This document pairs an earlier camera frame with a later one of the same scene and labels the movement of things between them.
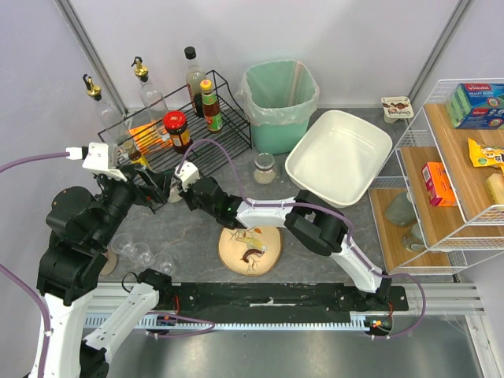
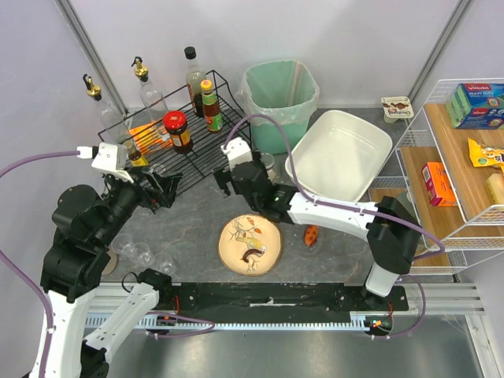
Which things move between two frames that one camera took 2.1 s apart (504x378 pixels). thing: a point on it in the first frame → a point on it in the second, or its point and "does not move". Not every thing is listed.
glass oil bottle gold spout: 153,97 does not move
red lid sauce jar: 176,124 does not move
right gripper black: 189,193 → 230,181
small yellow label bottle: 135,157 does not move
